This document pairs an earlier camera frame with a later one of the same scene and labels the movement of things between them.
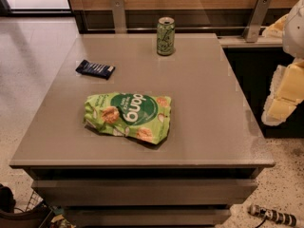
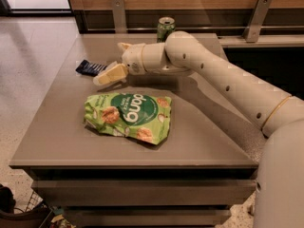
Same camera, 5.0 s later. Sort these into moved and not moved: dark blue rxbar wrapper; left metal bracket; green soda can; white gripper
Moved: white gripper
Not moved: green soda can; left metal bracket; dark blue rxbar wrapper
